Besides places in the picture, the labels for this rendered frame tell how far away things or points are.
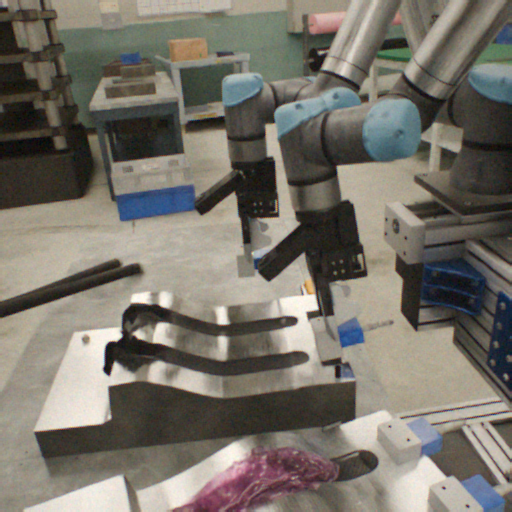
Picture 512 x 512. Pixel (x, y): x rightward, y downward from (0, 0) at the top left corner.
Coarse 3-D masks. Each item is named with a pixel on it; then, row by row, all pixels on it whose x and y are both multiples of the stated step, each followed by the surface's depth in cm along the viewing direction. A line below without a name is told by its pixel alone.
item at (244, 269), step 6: (240, 246) 107; (240, 252) 104; (258, 252) 107; (264, 252) 106; (240, 258) 104; (252, 258) 104; (258, 258) 104; (240, 264) 104; (246, 264) 104; (252, 264) 104; (240, 270) 105; (246, 270) 105; (252, 270) 105; (240, 276) 106; (246, 276) 106; (252, 276) 106
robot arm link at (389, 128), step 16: (384, 96) 69; (400, 96) 68; (336, 112) 66; (352, 112) 64; (368, 112) 62; (384, 112) 61; (400, 112) 60; (416, 112) 63; (336, 128) 65; (352, 128) 63; (368, 128) 62; (384, 128) 61; (400, 128) 60; (416, 128) 63; (336, 144) 65; (352, 144) 64; (368, 144) 62; (384, 144) 61; (400, 144) 61; (416, 144) 63; (336, 160) 67; (352, 160) 66; (368, 160) 65; (384, 160) 64
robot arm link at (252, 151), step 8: (232, 144) 93; (240, 144) 92; (248, 144) 92; (256, 144) 92; (264, 144) 94; (232, 152) 94; (240, 152) 93; (248, 152) 92; (256, 152) 93; (264, 152) 94; (232, 160) 95; (240, 160) 93; (248, 160) 93; (256, 160) 94
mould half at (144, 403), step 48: (96, 336) 98; (144, 336) 84; (192, 336) 88; (240, 336) 90; (288, 336) 88; (96, 384) 85; (144, 384) 74; (192, 384) 77; (240, 384) 79; (288, 384) 78; (336, 384) 77; (48, 432) 77; (96, 432) 78; (144, 432) 78; (192, 432) 79; (240, 432) 80
